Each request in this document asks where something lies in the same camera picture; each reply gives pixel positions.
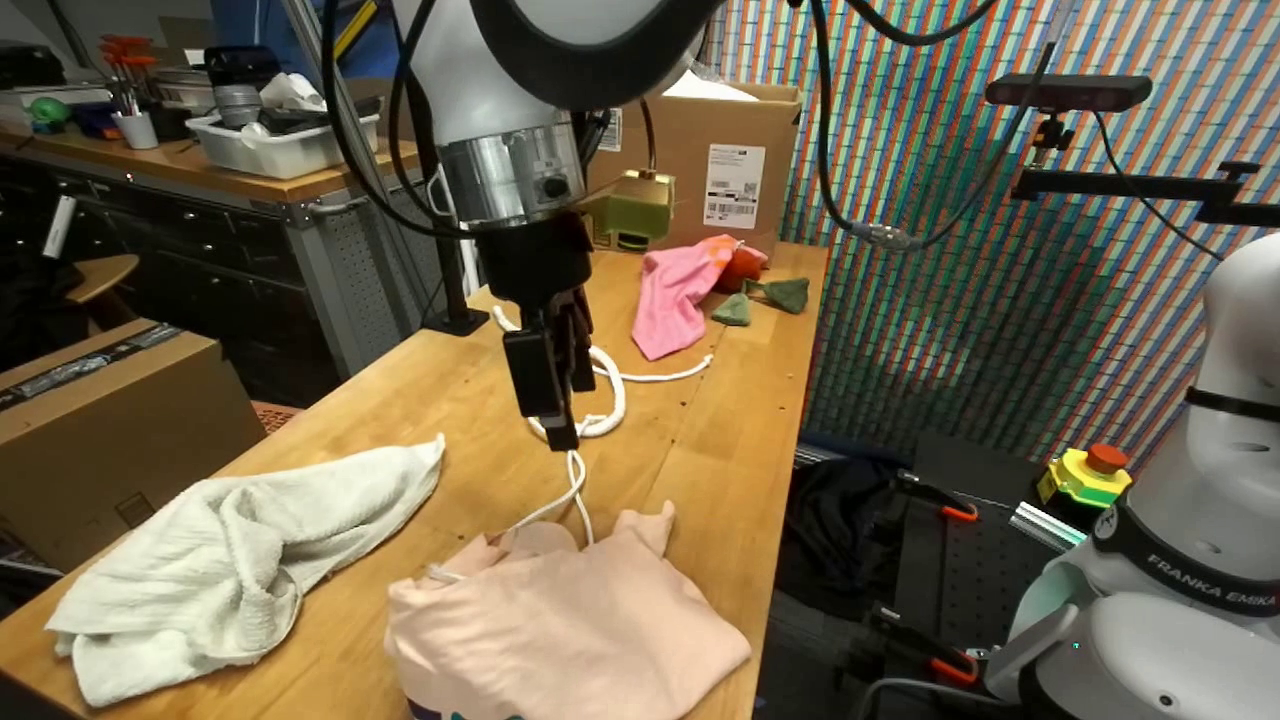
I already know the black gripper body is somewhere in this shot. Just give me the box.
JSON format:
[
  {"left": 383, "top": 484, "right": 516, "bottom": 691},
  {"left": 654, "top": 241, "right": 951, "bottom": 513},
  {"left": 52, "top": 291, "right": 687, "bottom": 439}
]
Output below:
[{"left": 473, "top": 213, "right": 599, "bottom": 343}]

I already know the white rope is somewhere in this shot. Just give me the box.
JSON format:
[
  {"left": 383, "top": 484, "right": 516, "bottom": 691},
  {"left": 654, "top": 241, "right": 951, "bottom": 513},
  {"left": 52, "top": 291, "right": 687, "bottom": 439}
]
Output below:
[{"left": 455, "top": 284, "right": 720, "bottom": 551}]

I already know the pink cloth with orange print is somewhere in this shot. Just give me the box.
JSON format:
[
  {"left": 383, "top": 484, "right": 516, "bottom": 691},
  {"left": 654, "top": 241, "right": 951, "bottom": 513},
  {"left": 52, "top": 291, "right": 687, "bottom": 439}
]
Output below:
[{"left": 629, "top": 237, "right": 743, "bottom": 368}]

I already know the green cloth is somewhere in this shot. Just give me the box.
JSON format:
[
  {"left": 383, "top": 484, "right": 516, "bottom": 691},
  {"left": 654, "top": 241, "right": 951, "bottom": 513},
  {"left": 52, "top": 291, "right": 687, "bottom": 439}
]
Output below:
[
  {"left": 707, "top": 291, "right": 754, "bottom": 333},
  {"left": 754, "top": 274, "right": 816, "bottom": 322}
]

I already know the orange red cloth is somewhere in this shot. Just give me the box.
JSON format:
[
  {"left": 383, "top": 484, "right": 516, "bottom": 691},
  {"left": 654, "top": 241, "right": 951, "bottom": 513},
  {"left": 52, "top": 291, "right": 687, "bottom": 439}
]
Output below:
[{"left": 712, "top": 237, "right": 776, "bottom": 302}]

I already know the pale pink printed shirt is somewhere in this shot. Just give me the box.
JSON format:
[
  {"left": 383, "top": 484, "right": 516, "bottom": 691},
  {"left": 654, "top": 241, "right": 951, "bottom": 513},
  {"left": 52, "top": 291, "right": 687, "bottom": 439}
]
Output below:
[{"left": 378, "top": 495, "right": 760, "bottom": 720}]

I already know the white terry towel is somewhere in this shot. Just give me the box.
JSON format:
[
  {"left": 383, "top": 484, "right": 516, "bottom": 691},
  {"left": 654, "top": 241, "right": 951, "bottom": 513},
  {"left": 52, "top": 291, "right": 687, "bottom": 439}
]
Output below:
[{"left": 43, "top": 431, "right": 450, "bottom": 714}]

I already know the black metal pole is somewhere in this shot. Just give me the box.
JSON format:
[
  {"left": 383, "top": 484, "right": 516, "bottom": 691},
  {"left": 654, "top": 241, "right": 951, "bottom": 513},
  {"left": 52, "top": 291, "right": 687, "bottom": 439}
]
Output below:
[{"left": 394, "top": 75, "right": 490, "bottom": 339}]

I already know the silver metal pole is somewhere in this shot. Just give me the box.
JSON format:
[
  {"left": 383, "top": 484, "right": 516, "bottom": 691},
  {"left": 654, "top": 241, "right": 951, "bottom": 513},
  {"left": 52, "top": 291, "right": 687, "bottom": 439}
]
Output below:
[{"left": 279, "top": 0, "right": 434, "bottom": 322}]

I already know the cardboard box with white labels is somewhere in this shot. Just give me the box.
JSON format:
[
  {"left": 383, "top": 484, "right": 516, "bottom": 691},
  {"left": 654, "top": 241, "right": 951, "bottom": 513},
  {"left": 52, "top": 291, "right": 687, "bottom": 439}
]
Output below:
[{"left": 590, "top": 72, "right": 802, "bottom": 260}]

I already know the white packing paper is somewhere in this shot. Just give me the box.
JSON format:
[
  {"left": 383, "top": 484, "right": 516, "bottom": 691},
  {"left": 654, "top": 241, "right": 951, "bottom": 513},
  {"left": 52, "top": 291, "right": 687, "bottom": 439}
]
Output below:
[{"left": 662, "top": 68, "right": 762, "bottom": 103}]

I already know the white plastic bin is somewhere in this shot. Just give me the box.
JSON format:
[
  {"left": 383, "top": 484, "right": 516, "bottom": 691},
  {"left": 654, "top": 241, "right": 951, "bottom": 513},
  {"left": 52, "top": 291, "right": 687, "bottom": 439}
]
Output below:
[{"left": 182, "top": 103, "right": 388, "bottom": 183}]

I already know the black bag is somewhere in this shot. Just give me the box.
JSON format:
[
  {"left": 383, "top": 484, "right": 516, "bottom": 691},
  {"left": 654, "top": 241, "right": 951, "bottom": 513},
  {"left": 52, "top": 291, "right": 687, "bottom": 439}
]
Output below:
[{"left": 785, "top": 458, "right": 913, "bottom": 620}]

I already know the wooden workbench with grey cabinets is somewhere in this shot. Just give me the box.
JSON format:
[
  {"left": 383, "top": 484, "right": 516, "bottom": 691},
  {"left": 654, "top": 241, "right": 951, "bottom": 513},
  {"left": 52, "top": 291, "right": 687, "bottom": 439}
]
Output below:
[{"left": 0, "top": 129, "right": 450, "bottom": 397}]

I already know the blue board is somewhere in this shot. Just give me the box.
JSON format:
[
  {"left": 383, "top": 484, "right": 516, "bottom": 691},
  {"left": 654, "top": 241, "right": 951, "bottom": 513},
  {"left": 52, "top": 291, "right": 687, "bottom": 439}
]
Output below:
[{"left": 213, "top": 0, "right": 405, "bottom": 86}]

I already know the black orange clamp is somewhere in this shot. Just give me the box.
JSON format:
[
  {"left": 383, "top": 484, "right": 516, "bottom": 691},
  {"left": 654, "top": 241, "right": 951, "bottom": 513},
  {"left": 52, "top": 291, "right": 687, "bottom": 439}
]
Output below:
[
  {"left": 873, "top": 603, "right": 991, "bottom": 698},
  {"left": 895, "top": 472, "right": 986, "bottom": 530}
]

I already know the white cup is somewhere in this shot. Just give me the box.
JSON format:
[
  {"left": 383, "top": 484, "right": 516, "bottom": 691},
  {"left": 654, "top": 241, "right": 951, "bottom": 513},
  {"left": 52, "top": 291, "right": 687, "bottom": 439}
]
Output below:
[{"left": 117, "top": 108, "right": 165, "bottom": 158}]

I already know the wooden stool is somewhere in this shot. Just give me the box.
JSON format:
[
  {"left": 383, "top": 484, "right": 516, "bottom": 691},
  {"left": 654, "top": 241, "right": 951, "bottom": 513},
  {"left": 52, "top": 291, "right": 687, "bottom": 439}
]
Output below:
[{"left": 65, "top": 254, "right": 148, "bottom": 312}]

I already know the cardboard box with black tape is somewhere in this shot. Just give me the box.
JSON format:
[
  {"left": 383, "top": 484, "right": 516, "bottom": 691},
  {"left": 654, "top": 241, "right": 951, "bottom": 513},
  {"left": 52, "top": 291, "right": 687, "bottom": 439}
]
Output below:
[{"left": 0, "top": 316, "right": 273, "bottom": 577}]

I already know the white hanging tag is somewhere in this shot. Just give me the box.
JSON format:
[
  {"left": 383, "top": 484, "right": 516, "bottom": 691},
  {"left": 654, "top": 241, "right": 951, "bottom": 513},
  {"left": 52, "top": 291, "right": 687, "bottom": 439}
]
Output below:
[{"left": 40, "top": 191, "right": 85, "bottom": 263}]

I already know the silver green metal bar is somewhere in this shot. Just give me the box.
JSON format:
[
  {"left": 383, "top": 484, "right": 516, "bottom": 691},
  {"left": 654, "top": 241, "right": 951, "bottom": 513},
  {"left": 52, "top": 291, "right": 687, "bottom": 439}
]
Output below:
[{"left": 1008, "top": 495, "right": 1093, "bottom": 556}]

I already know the small green object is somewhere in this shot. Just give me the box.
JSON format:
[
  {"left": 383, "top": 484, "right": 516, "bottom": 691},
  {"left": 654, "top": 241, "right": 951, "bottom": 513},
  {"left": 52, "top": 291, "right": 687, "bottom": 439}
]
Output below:
[{"left": 25, "top": 92, "right": 81, "bottom": 136}]

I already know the yellow red emergency stop button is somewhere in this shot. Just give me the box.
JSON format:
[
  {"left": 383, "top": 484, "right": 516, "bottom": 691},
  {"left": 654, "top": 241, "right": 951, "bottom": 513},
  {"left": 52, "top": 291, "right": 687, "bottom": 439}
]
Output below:
[{"left": 1040, "top": 436, "right": 1135, "bottom": 513}]

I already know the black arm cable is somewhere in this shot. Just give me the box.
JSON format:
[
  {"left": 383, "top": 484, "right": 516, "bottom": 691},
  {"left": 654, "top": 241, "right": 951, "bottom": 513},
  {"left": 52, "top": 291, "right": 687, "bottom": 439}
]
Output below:
[{"left": 802, "top": 0, "right": 1058, "bottom": 256}]

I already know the black bar camera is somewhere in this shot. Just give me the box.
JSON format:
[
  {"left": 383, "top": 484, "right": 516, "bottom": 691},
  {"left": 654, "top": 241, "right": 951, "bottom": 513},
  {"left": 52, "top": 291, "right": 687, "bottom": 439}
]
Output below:
[{"left": 985, "top": 72, "right": 1154, "bottom": 118}]

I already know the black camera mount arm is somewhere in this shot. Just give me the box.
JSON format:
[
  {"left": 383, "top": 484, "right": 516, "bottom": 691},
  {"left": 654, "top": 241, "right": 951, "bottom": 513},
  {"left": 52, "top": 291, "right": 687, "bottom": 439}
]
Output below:
[{"left": 1008, "top": 114, "right": 1280, "bottom": 233}]

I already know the thin black camera cable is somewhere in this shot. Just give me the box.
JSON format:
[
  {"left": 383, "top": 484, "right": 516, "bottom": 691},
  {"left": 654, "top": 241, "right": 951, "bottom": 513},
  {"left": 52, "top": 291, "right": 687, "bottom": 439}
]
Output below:
[{"left": 1093, "top": 114, "right": 1264, "bottom": 267}]

